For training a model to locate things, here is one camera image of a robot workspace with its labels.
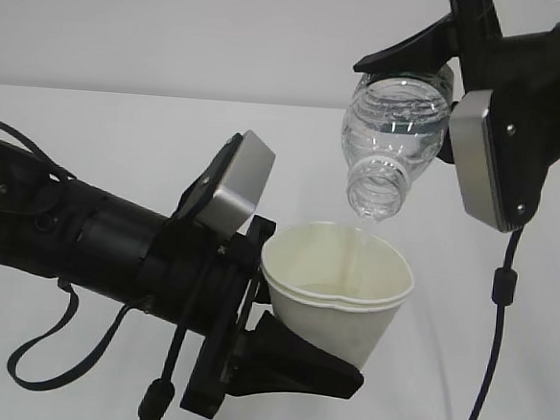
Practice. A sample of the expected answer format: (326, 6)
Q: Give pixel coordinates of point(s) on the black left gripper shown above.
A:
(205, 284)

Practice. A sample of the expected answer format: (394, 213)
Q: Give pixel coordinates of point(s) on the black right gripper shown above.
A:
(527, 64)

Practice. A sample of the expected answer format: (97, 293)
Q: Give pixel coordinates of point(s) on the clear water bottle green label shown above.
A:
(392, 130)

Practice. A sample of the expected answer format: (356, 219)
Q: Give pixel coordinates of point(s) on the white paper cup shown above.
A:
(336, 286)

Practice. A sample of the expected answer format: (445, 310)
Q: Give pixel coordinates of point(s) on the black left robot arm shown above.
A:
(68, 230)

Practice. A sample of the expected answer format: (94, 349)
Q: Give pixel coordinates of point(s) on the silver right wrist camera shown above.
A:
(496, 151)

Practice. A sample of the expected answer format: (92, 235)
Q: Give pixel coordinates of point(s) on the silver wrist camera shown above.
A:
(496, 151)
(227, 193)

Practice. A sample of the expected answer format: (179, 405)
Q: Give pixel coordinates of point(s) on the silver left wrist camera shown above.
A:
(227, 193)

